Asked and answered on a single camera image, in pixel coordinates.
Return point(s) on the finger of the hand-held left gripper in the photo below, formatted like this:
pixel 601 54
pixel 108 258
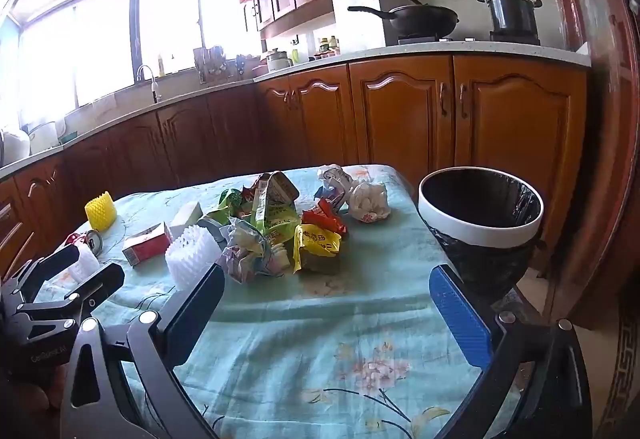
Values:
pixel 97 286
pixel 50 266

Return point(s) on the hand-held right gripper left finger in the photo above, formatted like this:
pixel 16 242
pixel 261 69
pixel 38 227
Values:
pixel 200 309

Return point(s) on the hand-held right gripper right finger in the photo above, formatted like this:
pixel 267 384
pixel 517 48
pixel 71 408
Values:
pixel 460 319

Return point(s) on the printed paper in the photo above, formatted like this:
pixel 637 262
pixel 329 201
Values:
pixel 332 179
pixel 245 259

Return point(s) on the white waste bin black liner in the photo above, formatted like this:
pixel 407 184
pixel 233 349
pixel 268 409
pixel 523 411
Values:
pixel 480 234

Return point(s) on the green snack bag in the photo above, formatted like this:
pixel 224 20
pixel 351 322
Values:
pixel 225 209

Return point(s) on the crushed red drink can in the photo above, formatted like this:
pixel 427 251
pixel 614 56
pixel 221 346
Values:
pixel 94 241

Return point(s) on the large white foam fruit net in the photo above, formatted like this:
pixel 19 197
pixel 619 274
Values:
pixel 192 256

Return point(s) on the red and white carton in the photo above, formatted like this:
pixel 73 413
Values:
pixel 145 246

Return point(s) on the yellow foam fruit net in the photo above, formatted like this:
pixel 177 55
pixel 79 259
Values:
pixel 100 214

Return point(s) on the white small box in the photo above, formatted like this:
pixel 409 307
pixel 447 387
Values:
pixel 185 215

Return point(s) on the floral teal tablecloth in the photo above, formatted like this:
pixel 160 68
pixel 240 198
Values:
pixel 325 319

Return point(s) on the white bucket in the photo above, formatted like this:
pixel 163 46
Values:
pixel 45 136

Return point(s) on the yellow snack packet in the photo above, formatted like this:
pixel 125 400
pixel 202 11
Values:
pixel 317 241

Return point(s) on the green milk carton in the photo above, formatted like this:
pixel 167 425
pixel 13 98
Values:
pixel 274 193

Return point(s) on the crumpled white paper ball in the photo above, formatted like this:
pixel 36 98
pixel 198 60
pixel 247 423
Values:
pixel 367 201

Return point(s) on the red snack packet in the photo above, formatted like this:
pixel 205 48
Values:
pixel 325 219

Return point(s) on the chrome kitchen faucet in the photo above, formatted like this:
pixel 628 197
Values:
pixel 154 86

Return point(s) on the wooden base cabinets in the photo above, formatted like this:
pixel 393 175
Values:
pixel 400 109

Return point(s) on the kitchen window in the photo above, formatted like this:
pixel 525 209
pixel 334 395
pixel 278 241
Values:
pixel 100 44

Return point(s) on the yellow dish soap bottle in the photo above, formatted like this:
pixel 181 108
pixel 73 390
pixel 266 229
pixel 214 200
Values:
pixel 160 65

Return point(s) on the dish rack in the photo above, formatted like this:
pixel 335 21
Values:
pixel 210 61

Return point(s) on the white kitchen countertop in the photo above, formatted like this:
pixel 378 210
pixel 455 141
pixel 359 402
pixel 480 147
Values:
pixel 400 53

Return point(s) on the gas stove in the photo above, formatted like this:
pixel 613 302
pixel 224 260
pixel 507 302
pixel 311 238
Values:
pixel 515 39

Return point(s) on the row of seasoning bottles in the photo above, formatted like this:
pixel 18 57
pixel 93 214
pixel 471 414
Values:
pixel 327 46

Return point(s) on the black wok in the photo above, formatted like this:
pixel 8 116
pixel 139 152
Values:
pixel 425 19

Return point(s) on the dark steel cooking pot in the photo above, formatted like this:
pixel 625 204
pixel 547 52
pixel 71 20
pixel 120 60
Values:
pixel 512 14

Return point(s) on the wrapped wooden door frame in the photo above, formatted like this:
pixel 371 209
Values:
pixel 580 19

